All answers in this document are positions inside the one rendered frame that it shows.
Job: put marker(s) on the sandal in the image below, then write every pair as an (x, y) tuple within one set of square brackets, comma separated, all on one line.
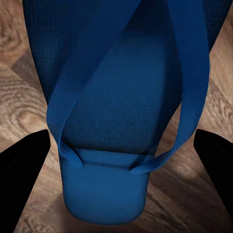
[(113, 73)]

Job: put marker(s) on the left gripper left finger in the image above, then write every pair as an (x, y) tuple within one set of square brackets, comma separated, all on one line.
[(20, 165)]

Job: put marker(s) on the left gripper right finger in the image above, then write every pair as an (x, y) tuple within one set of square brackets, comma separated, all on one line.
[(216, 154)]

